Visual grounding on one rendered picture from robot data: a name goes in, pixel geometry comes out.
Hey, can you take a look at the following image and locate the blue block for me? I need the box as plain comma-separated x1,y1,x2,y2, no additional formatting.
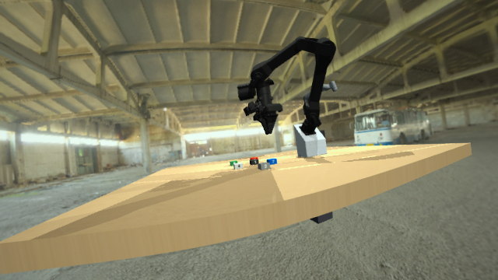
266,159,278,165

